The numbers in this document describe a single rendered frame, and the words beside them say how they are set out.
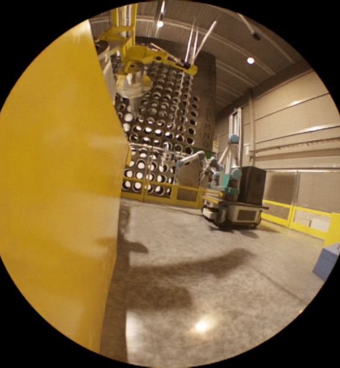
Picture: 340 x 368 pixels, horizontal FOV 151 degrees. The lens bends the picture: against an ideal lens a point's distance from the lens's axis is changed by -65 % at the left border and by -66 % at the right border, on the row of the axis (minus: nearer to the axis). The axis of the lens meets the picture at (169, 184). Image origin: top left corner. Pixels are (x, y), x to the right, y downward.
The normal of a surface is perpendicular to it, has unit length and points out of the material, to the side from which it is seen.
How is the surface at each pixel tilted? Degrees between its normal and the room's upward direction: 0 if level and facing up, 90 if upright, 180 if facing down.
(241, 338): 0
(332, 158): 90
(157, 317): 0
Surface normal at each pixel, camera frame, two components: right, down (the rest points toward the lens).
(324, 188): -0.96, -0.15
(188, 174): 0.21, 0.06
